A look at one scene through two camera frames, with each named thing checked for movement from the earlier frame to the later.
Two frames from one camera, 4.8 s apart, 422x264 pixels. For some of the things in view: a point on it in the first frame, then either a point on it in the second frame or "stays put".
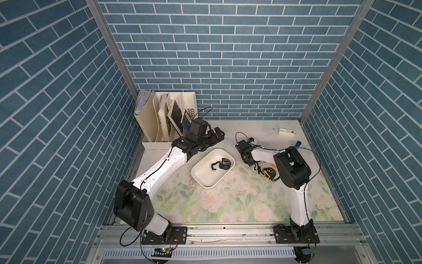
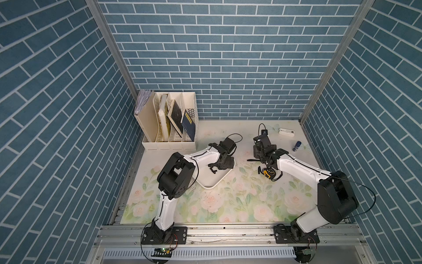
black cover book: x=175 y=116 stays put
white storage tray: x=210 y=170 stays put
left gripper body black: x=206 y=141 to x=227 y=163
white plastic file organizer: x=173 y=111 stays put
